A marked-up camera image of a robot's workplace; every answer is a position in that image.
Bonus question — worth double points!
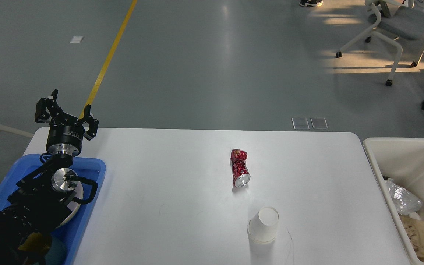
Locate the pink plate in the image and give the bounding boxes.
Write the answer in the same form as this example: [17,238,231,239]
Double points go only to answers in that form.
[52,168,84,228]

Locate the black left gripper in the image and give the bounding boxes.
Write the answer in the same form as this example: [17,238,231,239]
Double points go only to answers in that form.
[35,89,99,157]

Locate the brown paper bag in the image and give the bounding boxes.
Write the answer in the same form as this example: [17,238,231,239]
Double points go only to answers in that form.
[400,215,424,263]

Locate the white paper cup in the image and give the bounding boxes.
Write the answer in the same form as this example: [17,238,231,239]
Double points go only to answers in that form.
[248,206,279,244]

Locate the white plastic bin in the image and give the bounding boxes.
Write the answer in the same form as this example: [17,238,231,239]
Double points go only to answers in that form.
[363,138,424,265]

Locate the aluminium foil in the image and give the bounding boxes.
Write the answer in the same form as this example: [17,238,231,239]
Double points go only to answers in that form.
[385,178,423,215]

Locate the crushed red soda can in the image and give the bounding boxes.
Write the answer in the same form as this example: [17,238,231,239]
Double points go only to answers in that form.
[230,149,251,188]

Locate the grey office chair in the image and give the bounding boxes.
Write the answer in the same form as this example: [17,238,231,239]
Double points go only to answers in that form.
[335,0,424,86]

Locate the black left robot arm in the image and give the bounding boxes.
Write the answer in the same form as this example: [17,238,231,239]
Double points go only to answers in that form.
[0,89,99,265]

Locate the floor outlet plate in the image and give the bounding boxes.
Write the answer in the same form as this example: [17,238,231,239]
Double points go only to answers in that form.
[311,117,329,130]
[291,117,310,130]

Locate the blue plastic tray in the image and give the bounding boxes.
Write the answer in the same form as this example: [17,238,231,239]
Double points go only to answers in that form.
[0,154,106,265]

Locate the dark teal mug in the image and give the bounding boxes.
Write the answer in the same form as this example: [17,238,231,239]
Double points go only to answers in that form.
[19,232,68,265]

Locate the brown paper ball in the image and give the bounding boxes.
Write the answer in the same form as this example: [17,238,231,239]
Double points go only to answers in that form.
[403,219,424,258]

